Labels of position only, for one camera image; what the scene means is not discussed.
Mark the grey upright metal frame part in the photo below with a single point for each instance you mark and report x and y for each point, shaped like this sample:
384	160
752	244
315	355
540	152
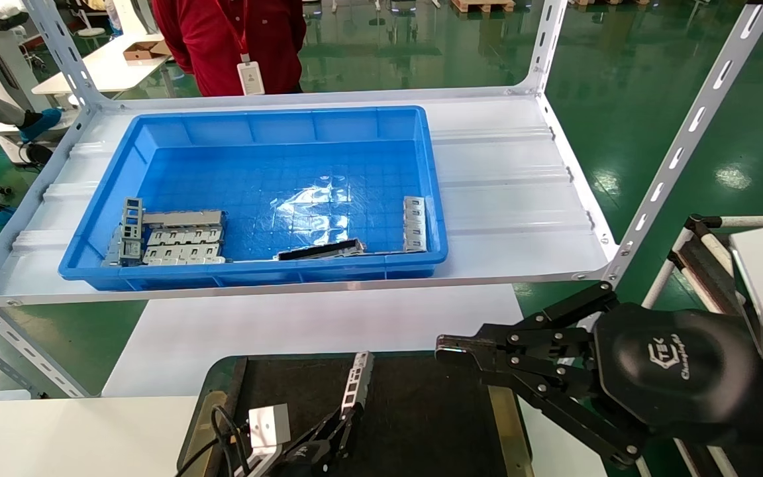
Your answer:
132	215

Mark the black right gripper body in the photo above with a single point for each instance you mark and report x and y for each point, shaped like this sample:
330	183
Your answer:
679	371

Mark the cardboard box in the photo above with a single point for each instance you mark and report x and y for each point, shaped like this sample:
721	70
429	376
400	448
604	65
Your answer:
146	50

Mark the silver metal bracket part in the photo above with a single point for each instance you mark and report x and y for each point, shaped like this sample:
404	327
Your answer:
414	224

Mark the white background table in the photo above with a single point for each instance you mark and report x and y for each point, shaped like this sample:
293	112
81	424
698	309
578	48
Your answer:
100	69

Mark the person in red shirt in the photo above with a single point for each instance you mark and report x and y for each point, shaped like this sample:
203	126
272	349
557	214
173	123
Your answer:
269	40

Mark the silver metal part with holes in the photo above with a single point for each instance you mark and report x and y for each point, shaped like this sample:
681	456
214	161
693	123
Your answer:
357	381

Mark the dark long metal part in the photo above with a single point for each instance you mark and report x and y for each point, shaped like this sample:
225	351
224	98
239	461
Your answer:
322	251

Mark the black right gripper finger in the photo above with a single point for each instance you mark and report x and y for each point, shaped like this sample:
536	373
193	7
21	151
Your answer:
567	397
540	338

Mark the grey long metal part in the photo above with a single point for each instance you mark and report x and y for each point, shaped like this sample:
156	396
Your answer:
183	218

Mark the blue plastic bin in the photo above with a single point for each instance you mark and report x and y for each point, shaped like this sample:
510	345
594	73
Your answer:
249	172

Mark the white metal shelf rack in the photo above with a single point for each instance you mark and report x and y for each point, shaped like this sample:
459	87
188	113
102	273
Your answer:
507	185

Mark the white ID badge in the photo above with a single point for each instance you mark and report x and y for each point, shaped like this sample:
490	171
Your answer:
250	77

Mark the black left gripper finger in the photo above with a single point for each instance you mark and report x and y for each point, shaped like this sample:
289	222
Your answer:
348	430
325	432

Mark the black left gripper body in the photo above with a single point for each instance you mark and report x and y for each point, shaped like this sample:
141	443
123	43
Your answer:
305	464

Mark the black container tray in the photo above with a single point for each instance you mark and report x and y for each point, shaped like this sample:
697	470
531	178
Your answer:
421	424

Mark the white tube cart black pads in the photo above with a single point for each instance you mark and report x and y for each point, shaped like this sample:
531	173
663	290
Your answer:
703	262

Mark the wooden pallet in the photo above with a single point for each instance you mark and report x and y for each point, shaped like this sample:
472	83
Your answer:
484	5

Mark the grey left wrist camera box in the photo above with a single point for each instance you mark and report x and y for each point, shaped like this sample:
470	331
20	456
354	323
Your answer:
269	427

